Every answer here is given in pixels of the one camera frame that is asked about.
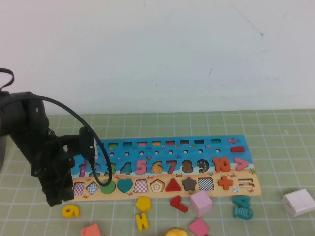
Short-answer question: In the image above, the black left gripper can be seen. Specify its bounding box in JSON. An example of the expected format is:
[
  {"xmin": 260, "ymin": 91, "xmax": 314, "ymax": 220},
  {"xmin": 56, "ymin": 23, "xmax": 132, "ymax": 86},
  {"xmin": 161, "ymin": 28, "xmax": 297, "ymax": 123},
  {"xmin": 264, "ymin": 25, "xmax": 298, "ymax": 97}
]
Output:
[{"xmin": 31, "ymin": 134, "xmax": 82, "ymax": 207}]

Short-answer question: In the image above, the yellow number six piece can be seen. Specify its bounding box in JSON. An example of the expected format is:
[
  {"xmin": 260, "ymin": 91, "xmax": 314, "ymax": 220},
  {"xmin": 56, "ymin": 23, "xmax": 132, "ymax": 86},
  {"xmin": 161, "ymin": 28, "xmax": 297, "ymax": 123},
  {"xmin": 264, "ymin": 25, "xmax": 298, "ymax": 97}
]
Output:
[{"xmin": 62, "ymin": 204, "xmax": 81, "ymax": 219}]

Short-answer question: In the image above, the pink number five piece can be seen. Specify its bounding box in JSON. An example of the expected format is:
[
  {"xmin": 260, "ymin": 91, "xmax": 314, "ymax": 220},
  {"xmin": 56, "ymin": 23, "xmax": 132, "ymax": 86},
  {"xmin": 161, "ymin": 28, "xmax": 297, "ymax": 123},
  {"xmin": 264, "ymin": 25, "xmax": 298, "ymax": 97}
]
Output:
[{"xmin": 135, "ymin": 159, "xmax": 148, "ymax": 175}]

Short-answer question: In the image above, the yellow equals sign piece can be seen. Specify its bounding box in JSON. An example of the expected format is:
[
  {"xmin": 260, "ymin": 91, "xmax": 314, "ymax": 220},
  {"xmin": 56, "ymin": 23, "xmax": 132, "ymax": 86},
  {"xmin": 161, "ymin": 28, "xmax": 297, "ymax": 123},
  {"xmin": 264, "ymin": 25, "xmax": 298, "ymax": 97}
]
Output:
[{"xmin": 135, "ymin": 212, "xmax": 150, "ymax": 232}]

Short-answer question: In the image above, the blue wooden number puzzle board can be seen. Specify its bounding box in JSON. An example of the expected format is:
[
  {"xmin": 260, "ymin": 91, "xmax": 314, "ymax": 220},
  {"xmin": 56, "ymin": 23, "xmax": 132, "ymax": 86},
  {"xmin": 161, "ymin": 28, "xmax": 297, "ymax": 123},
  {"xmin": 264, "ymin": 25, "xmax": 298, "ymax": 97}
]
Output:
[{"xmin": 70, "ymin": 135, "xmax": 261, "ymax": 203}]

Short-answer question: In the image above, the red number seven piece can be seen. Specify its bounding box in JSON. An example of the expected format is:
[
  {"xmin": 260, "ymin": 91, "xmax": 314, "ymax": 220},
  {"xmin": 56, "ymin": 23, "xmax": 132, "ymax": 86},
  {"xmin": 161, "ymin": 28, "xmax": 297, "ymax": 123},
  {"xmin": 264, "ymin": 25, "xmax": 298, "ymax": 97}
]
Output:
[{"xmin": 170, "ymin": 195, "xmax": 189, "ymax": 213}]

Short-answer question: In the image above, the yellow rounded piece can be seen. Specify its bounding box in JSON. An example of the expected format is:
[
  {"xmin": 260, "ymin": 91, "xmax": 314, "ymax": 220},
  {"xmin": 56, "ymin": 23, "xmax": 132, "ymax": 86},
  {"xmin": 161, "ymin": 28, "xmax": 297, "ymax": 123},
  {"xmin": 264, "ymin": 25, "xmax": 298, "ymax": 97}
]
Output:
[{"xmin": 164, "ymin": 228, "xmax": 189, "ymax": 236}]

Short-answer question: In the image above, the orange plus sign piece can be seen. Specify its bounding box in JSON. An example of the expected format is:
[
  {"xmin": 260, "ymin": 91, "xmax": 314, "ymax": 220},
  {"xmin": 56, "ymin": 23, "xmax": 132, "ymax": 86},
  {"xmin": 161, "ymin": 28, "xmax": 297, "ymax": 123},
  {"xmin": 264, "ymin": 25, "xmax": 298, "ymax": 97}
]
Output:
[{"xmin": 217, "ymin": 175, "xmax": 234, "ymax": 191}]

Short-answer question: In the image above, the orange number ten piece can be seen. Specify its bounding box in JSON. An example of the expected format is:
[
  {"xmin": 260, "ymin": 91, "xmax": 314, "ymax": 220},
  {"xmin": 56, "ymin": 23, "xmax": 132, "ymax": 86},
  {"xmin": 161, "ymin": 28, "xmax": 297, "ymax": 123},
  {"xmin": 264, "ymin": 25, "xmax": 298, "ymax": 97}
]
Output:
[{"xmin": 212, "ymin": 157, "xmax": 231, "ymax": 173}]

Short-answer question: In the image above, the teal number four piece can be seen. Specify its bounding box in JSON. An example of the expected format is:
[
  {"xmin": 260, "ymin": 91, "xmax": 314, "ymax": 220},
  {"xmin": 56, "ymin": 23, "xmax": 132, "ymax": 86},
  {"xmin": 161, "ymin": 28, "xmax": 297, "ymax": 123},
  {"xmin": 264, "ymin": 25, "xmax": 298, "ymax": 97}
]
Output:
[{"xmin": 232, "ymin": 195, "xmax": 251, "ymax": 209}]

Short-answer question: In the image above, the pink greater-than sign piece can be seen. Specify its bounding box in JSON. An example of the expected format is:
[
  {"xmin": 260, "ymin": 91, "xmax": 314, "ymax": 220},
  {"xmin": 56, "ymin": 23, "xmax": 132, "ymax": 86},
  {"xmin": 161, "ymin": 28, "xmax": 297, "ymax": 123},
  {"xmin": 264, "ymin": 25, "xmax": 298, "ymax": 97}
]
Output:
[{"xmin": 234, "ymin": 157, "xmax": 249, "ymax": 171}]

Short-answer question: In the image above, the teal fish piece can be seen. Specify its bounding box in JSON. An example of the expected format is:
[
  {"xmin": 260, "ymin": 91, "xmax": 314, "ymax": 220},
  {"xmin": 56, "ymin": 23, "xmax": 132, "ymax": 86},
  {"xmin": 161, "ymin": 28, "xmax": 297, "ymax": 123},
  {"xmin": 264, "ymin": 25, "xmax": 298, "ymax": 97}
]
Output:
[{"xmin": 233, "ymin": 206, "xmax": 253, "ymax": 220}]

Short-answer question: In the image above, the green circle block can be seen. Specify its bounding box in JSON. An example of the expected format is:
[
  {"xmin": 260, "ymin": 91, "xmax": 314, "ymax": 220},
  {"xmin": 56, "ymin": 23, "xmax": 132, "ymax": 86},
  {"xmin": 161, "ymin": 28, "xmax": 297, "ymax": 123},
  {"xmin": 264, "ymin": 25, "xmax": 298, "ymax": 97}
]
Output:
[{"xmin": 100, "ymin": 179, "xmax": 116, "ymax": 194}]

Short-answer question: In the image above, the salmon orange block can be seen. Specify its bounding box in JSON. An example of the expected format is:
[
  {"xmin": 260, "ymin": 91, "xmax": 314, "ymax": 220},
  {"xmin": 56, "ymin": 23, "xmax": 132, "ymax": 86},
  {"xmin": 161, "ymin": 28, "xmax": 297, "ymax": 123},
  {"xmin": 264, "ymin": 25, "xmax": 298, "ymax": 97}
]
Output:
[{"xmin": 80, "ymin": 223, "xmax": 102, "ymax": 236}]

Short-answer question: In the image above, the teal heart block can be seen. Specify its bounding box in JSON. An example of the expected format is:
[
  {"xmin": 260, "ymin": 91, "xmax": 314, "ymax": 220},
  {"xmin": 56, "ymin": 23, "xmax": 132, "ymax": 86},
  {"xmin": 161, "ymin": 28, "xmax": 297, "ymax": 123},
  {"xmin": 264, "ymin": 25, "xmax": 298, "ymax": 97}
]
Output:
[{"xmin": 116, "ymin": 178, "xmax": 134, "ymax": 194}]

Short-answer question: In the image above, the yellow pentagon block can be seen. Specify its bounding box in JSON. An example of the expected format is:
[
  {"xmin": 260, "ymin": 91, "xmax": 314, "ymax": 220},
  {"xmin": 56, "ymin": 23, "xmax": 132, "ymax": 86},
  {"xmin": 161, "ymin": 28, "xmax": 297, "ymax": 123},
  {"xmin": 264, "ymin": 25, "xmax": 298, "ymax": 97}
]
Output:
[{"xmin": 135, "ymin": 196, "xmax": 152, "ymax": 213}]

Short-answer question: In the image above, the red triangle block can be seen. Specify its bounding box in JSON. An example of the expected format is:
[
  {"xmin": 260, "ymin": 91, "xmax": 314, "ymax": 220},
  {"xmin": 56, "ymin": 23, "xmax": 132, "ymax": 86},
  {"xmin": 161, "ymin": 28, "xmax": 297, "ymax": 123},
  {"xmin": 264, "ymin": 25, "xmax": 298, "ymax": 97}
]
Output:
[{"xmin": 165, "ymin": 177, "xmax": 182, "ymax": 192}]

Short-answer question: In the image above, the green checked table mat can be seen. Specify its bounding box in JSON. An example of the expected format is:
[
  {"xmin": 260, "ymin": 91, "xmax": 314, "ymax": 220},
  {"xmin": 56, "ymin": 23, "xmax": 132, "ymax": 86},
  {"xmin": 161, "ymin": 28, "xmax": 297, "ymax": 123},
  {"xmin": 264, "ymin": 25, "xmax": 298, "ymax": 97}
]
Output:
[{"xmin": 0, "ymin": 109, "xmax": 315, "ymax": 236}]

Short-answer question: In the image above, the brown star block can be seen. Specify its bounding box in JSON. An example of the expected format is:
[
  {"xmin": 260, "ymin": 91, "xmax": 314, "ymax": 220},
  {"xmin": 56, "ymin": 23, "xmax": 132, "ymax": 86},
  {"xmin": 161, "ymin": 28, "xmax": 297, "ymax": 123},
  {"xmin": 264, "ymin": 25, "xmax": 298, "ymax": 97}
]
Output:
[{"xmin": 182, "ymin": 177, "xmax": 199, "ymax": 192}]

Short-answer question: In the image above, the light pink square block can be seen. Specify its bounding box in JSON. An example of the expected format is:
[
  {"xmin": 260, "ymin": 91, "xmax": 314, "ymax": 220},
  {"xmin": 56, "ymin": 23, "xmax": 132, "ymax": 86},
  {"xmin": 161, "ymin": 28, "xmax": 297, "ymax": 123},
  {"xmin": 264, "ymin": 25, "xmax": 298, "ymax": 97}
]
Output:
[{"xmin": 189, "ymin": 190, "xmax": 213, "ymax": 217}]

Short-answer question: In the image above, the pink diamond block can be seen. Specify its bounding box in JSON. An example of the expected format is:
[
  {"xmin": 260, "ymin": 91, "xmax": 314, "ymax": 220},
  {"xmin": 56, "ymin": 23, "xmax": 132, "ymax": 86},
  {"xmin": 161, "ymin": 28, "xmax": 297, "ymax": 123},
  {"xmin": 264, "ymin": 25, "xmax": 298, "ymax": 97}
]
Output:
[{"xmin": 189, "ymin": 217, "xmax": 209, "ymax": 236}]

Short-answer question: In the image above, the white box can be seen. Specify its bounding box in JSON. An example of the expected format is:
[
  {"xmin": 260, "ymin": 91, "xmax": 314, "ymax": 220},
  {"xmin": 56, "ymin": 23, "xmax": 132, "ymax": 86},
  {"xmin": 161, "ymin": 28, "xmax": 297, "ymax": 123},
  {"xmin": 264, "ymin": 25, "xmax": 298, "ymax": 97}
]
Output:
[{"xmin": 282, "ymin": 188, "xmax": 315, "ymax": 217}]

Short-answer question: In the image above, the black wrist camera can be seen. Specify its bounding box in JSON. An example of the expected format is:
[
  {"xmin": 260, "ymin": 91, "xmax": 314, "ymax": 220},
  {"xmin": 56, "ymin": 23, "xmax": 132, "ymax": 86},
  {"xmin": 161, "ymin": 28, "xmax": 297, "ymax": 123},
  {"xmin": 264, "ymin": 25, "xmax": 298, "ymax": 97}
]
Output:
[{"xmin": 79, "ymin": 127, "xmax": 97, "ymax": 170}]

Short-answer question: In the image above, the black camera cable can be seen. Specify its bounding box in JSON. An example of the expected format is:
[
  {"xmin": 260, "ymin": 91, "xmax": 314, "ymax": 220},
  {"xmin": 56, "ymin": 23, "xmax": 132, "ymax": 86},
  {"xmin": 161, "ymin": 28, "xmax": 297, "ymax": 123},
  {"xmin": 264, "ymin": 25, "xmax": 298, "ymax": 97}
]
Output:
[{"xmin": 0, "ymin": 95, "xmax": 116, "ymax": 188}]

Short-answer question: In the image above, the black looped cable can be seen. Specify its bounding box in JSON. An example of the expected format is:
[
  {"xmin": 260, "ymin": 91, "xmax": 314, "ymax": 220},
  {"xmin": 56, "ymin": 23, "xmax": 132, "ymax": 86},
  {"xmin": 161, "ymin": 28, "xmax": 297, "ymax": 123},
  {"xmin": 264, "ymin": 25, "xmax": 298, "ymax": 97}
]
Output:
[{"xmin": 0, "ymin": 68, "xmax": 15, "ymax": 92}]

